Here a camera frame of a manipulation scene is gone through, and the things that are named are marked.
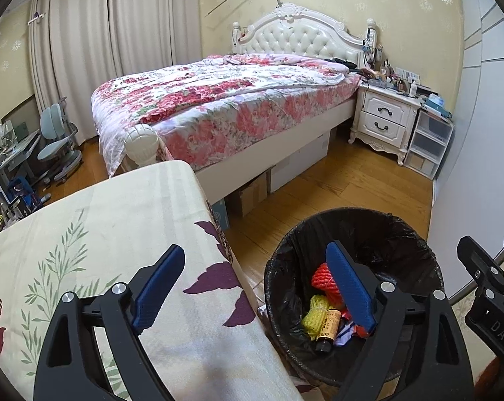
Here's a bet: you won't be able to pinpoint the beige curtain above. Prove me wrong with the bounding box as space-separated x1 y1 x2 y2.
28 0 202 145

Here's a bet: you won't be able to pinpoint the cardboard boxes under bed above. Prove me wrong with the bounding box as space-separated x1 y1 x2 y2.
271 130 330 193

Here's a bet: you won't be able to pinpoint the white tufted bed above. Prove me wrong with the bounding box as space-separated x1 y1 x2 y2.
91 2 376 180

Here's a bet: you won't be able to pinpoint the blue stool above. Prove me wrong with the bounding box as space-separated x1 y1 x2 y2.
7 177 38 214

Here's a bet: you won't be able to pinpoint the brown cardboard box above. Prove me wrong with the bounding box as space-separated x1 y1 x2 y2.
226 173 269 218

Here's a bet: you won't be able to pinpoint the pink floral quilt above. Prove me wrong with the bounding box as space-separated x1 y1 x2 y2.
91 53 361 172

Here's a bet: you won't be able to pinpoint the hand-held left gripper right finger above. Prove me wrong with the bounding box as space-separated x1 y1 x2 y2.
325 240 474 401

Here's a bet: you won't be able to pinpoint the trash can with black bag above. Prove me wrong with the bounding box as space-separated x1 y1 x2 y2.
264 208 445 387

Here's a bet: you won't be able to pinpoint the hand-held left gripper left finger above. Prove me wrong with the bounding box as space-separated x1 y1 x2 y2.
33 243 186 401

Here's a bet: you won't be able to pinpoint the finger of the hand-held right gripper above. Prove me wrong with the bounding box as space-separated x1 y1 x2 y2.
458 236 504 298

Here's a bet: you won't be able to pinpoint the teal box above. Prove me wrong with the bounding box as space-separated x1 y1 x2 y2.
423 94 451 118

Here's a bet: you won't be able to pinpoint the yellow foam fruit net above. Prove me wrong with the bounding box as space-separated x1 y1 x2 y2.
301 294 332 341

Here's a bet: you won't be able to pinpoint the pale blue desk chair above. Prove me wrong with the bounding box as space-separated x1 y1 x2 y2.
36 97 84 184

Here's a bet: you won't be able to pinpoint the white wardrobe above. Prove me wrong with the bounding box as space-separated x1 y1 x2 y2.
431 0 504 314

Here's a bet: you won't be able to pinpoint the yellow label dark bottle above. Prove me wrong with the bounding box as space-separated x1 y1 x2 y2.
314 309 342 354

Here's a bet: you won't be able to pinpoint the clear plastic drawer unit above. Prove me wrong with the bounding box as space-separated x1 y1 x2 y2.
404 109 454 180

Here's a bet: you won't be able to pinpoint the white nightstand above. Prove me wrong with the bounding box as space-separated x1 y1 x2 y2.
349 81 422 167

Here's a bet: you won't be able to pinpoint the grey study desk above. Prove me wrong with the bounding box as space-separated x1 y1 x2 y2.
0 129 41 176

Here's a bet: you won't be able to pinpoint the red foam fruit net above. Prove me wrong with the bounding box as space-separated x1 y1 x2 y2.
311 262 344 305

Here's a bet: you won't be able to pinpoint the floral tablecloth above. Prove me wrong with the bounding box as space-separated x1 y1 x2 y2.
0 159 307 401

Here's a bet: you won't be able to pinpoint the person's right forearm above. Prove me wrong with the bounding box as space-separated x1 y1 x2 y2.
473 355 504 401

